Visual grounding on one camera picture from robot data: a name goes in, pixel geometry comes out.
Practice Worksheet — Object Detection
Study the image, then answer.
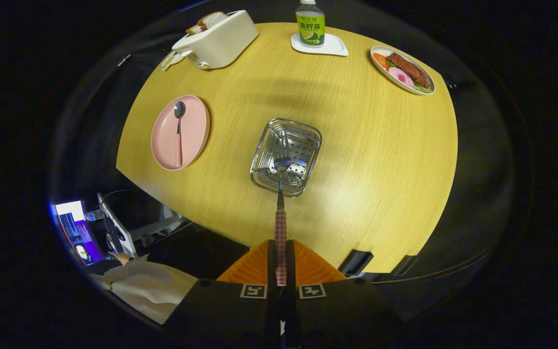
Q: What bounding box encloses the white toaster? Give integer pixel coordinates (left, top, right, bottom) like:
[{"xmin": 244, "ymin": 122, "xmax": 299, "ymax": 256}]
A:
[{"xmin": 171, "ymin": 10, "xmax": 260, "ymax": 70}]

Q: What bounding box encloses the fork with red checked handle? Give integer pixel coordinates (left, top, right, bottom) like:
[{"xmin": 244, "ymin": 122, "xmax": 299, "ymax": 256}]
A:
[{"xmin": 273, "ymin": 158, "xmax": 292, "ymax": 286}]

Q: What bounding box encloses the computer monitor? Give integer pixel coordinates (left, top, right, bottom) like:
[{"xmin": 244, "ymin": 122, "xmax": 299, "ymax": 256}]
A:
[{"xmin": 52, "ymin": 200, "xmax": 107, "ymax": 266}]

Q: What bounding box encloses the pink round food slice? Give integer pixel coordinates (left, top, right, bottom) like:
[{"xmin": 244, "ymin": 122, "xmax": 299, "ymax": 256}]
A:
[{"xmin": 387, "ymin": 67, "xmax": 415, "ymax": 88}]

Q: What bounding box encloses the white divided condiment dish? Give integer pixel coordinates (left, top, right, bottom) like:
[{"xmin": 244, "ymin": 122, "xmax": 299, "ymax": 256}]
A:
[{"xmin": 161, "ymin": 50, "xmax": 193, "ymax": 71}]

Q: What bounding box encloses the white clothing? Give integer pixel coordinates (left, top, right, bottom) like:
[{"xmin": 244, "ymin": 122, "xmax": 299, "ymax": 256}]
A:
[{"xmin": 90, "ymin": 260, "xmax": 198, "ymax": 325}]

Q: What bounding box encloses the black table bracket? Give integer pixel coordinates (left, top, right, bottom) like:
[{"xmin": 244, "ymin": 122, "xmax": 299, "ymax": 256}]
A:
[
  {"xmin": 391, "ymin": 255, "xmax": 418, "ymax": 276},
  {"xmin": 339, "ymin": 250, "xmax": 374, "ymax": 277}
]

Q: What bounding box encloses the brown meat piece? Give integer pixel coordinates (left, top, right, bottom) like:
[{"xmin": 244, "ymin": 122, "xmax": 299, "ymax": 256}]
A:
[{"xmin": 386, "ymin": 52, "xmax": 430, "ymax": 89}]

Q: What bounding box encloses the white oval food plate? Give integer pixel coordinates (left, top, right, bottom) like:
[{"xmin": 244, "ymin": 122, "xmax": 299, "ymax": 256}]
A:
[{"xmin": 370, "ymin": 46, "xmax": 435, "ymax": 95}]

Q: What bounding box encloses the pink round plate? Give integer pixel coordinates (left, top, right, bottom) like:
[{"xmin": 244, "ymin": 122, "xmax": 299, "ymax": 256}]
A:
[{"xmin": 151, "ymin": 95, "xmax": 211, "ymax": 171}]

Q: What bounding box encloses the spoon with red checked handle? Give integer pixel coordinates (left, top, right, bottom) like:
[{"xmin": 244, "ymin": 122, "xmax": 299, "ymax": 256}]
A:
[{"xmin": 173, "ymin": 101, "xmax": 186, "ymax": 168}]

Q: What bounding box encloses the white square coaster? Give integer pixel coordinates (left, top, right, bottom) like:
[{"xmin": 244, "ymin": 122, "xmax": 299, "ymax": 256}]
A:
[{"xmin": 291, "ymin": 32, "xmax": 349, "ymax": 57}]

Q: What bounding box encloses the green label tea bottle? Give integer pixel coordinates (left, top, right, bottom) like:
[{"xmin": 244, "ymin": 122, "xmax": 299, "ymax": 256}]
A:
[{"xmin": 295, "ymin": 0, "xmax": 326, "ymax": 48}]

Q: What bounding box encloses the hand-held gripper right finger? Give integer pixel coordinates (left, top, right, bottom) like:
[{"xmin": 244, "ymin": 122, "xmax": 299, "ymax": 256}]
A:
[{"xmin": 286, "ymin": 240, "xmax": 402, "ymax": 349}]

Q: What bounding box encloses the white laptop stand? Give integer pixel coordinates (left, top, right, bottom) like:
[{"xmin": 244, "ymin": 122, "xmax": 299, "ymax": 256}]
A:
[{"xmin": 97, "ymin": 193, "xmax": 138, "ymax": 258}]

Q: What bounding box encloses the metal wire basket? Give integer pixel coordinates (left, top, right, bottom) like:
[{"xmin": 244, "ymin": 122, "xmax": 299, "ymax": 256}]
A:
[{"xmin": 250, "ymin": 118, "xmax": 323, "ymax": 198}]

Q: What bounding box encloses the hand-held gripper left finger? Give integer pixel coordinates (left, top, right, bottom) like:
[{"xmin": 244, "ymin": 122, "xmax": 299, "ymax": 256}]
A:
[{"xmin": 165, "ymin": 240, "xmax": 282, "ymax": 349}]

